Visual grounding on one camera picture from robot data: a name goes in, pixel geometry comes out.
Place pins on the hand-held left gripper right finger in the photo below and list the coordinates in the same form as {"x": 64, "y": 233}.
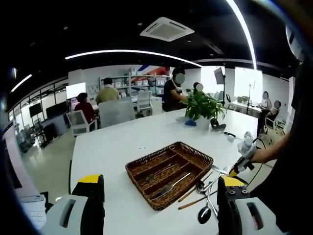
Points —
{"x": 244, "y": 215}

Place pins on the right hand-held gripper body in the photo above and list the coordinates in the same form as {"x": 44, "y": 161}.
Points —
{"x": 247, "y": 147}

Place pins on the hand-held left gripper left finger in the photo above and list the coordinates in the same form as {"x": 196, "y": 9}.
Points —
{"x": 73, "y": 215}

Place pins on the silver fork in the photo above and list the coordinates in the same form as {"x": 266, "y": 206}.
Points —
{"x": 220, "y": 169}
{"x": 159, "y": 172}

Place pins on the silver spoon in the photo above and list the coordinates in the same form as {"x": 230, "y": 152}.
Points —
{"x": 213, "y": 208}
{"x": 204, "y": 215}
{"x": 199, "y": 186}

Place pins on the brown wicker storage slots tray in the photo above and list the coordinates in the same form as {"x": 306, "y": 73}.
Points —
{"x": 195, "y": 156}

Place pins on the silver table knife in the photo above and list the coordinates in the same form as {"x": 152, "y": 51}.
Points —
{"x": 159, "y": 193}
{"x": 182, "y": 178}

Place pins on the white storage shelf rack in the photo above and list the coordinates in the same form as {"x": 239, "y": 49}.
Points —
{"x": 141, "y": 83}

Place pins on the small white device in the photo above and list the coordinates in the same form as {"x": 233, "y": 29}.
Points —
{"x": 231, "y": 138}

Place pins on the black curved object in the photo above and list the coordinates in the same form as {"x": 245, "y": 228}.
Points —
{"x": 217, "y": 126}

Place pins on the white laptop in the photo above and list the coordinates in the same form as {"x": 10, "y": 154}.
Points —
{"x": 34, "y": 210}

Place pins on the person's black clothing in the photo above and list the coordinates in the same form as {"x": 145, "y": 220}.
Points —
{"x": 293, "y": 183}

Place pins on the green plant in white pot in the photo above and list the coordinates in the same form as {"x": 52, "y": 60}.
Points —
{"x": 203, "y": 107}

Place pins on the blue cloth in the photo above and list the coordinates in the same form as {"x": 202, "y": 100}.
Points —
{"x": 190, "y": 122}

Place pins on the black panel on tripod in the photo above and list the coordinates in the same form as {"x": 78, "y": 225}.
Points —
{"x": 218, "y": 73}

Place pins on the white office chair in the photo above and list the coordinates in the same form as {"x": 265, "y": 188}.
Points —
{"x": 144, "y": 100}
{"x": 78, "y": 120}

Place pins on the small white cabinet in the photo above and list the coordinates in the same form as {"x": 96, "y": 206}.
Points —
{"x": 156, "y": 105}

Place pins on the black desk monitors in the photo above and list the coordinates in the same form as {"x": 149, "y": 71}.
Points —
{"x": 56, "y": 110}

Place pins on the grey mesh office chair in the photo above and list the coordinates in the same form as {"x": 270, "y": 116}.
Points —
{"x": 116, "y": 113}

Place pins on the black screen on stand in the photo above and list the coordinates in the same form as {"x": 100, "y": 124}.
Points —
{"x": 35, "y": 109}

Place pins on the long ceiling light strip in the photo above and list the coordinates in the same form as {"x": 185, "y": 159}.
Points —
{"x": 243, "y": 24}

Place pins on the short ceiling light strip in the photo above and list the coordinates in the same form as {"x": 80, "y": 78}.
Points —
{"x": 22, "y": 82}

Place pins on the white ceiling air conditioner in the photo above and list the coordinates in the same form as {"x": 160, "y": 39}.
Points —
{"x": 166, "y": 29}

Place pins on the curved ceiling light strip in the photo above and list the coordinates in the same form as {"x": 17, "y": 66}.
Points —
{"x": 122, "y": 51}

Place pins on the bright white wall display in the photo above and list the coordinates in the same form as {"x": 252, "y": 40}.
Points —
{"x": 75, "y": 90}

